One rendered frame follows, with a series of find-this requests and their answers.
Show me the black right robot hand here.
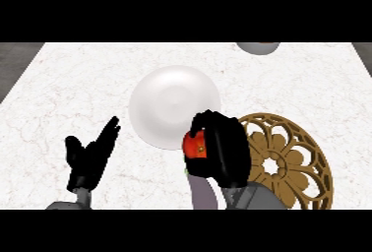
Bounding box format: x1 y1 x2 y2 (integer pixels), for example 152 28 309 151
183 109 253 189

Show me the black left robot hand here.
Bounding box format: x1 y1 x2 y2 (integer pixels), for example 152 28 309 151
64 115 123 193

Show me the red tomato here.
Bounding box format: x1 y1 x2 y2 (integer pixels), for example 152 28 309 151
182 129 210 160

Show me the gold openwork round placemat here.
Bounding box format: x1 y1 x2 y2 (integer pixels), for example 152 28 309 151
237 112 335 211

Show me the white round plate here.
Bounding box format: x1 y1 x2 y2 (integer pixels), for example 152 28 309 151
129 64 223 152

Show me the grey round bowl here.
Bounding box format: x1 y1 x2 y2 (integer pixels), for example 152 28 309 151
235 41 282 56

